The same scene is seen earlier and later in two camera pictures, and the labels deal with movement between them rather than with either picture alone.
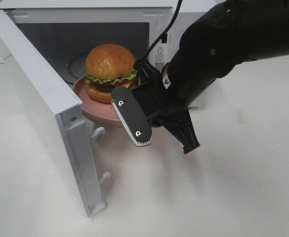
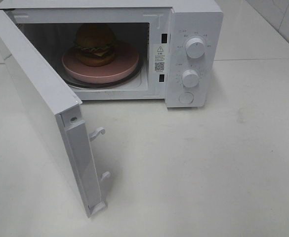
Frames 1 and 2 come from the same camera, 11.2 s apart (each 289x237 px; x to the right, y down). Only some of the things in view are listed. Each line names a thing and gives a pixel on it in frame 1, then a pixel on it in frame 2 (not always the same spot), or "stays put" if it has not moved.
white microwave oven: (100, 42) stays put
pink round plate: (104, 113) -> (125, 63)
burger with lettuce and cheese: (106, 66) -> (95, 44)
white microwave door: (58, 108) stays put
